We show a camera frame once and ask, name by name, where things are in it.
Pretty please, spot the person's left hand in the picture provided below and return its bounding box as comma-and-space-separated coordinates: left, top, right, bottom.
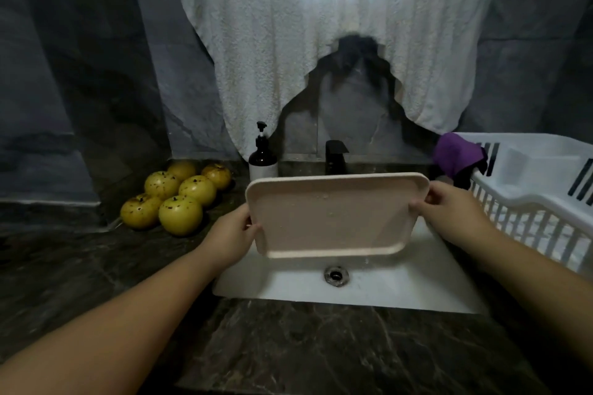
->
196, 203, 259, 273

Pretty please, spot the person's right hand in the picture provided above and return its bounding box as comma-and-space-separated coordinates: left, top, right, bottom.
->
410, 180, 497, 251

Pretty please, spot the group of yellow apples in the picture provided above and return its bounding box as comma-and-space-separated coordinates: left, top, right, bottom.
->
119, 160, 233, 238

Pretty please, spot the beige plastic tray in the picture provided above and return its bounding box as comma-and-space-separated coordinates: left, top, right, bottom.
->
245, 172, 432, 260

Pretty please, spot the black faucet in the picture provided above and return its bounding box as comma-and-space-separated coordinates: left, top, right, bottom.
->
324, 140, 350, 175

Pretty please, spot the person's right forearm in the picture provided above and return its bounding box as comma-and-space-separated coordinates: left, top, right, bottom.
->
468, 222, 593, 373

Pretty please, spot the person's left forearm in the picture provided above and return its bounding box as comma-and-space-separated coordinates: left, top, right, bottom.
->
0, 246, 224, 395

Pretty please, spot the purple cloth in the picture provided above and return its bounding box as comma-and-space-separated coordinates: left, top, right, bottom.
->
432, 133, 487, 189

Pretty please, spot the dark soap pump bottle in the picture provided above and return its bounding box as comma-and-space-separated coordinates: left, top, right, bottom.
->
248, 120, 280, 183

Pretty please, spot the white sink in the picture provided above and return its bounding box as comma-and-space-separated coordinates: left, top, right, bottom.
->
213, 214, 487, 315

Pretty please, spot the white plastic basket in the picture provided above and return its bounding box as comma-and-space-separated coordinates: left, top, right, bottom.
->
431, 131, 593, 282

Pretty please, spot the metal sink drain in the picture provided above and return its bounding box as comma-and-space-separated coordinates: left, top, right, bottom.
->
323, 265, 350, 288

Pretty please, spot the white hanging towel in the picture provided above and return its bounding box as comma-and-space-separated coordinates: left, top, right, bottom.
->
172, 0, 507, 164

